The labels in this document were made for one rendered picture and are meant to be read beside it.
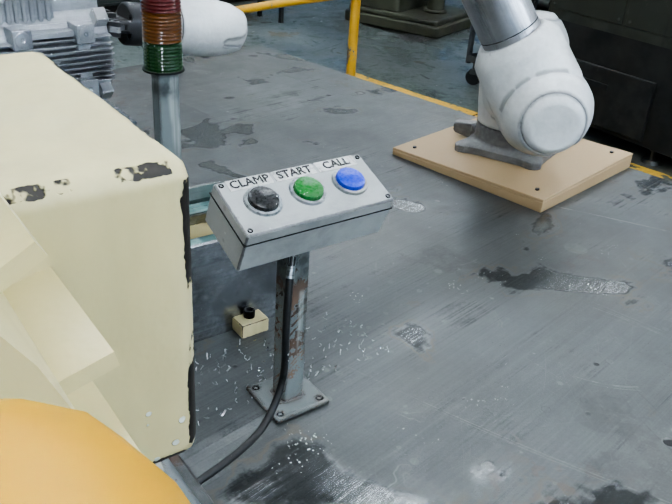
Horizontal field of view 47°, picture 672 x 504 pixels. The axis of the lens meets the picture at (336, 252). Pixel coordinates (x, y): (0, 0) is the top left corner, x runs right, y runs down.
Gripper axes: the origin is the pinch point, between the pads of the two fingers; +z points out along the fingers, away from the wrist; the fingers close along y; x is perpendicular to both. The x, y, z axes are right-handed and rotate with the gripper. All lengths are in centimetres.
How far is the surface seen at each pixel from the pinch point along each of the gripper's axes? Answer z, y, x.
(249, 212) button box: 8, 78, 2
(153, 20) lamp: -8.9, 25.3, -5.3
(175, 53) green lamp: -12.4, 26.3, -0.8
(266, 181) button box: 5, 75, 0
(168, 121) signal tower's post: -12.8, 25.2, 10.1
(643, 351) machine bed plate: -46, 94, 21
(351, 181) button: -3, 79, 0
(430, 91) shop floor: -313, -188, 64
